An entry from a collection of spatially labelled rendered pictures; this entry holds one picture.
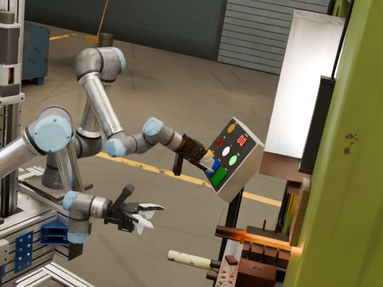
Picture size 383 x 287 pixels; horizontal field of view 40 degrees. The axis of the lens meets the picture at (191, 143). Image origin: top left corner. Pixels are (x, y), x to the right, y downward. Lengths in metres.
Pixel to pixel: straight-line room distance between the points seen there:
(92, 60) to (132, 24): 8.40
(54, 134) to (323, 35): 0.90
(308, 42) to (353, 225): 0.53
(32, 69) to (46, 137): 5.03
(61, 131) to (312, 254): 0.91
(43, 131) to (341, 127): 0.99
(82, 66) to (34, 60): 4.64
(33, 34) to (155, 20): 4.10
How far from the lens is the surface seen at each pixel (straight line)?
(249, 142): 2.23
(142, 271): 3.37
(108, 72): 2.27
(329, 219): 1.29
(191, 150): 2.16
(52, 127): 1.79
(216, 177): 2.27
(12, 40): 2.15
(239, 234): 1.85
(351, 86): 1.19
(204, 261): 2.36
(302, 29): 1.52
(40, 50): 6.84
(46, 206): 2.47
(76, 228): 1.98
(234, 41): 9.89
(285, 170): 1.68
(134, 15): 10.55
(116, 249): 3.56
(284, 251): 1.85
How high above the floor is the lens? 1.90
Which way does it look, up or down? 20 degrees down
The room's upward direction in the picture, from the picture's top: 9 degrees clockwise
